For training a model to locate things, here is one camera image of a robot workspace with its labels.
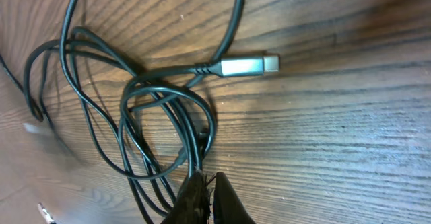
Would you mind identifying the black USB cable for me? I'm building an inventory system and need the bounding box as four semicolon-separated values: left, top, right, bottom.
23;25;281;224

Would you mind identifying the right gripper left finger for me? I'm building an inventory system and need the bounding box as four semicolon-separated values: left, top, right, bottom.
162;171;211;224

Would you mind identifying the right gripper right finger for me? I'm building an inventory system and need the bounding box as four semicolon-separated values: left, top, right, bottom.
213;172;255;224

